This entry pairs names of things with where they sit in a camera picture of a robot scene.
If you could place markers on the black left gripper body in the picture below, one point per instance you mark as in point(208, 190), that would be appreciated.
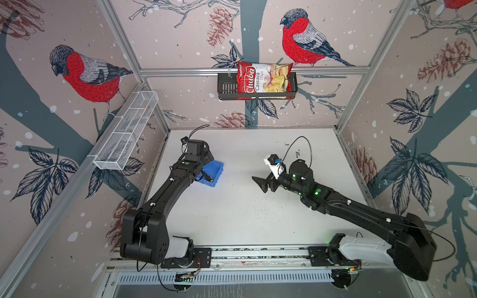
point(207, 157)

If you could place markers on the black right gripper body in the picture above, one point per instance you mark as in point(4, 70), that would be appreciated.
point(284, 181)

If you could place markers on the black yellow handled screwdriver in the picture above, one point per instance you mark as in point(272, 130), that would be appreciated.
point(206, 177)

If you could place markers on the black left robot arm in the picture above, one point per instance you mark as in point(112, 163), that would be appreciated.
point(144, 234)

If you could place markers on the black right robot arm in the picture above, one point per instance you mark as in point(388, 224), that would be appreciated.
point(412, 248)

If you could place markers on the blue plastic bin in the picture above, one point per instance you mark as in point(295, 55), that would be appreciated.
point(214, 170)

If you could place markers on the red cassava chips bag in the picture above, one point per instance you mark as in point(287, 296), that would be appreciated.
point(274, 76)

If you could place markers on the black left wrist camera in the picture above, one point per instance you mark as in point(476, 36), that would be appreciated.
point(184, 140)

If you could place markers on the black wall basket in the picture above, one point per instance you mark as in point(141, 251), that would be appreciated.
point(229, 89)

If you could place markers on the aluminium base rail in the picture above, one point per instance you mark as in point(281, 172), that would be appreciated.
point(228, 266)

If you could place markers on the white wire wall basket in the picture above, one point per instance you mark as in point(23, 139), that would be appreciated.
point(119, 146)

